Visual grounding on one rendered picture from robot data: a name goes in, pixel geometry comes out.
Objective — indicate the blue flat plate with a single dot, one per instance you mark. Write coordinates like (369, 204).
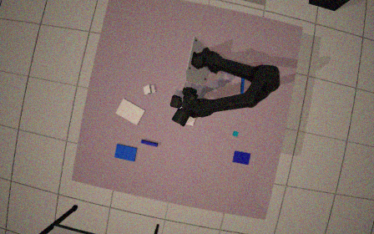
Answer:
(125, 152)

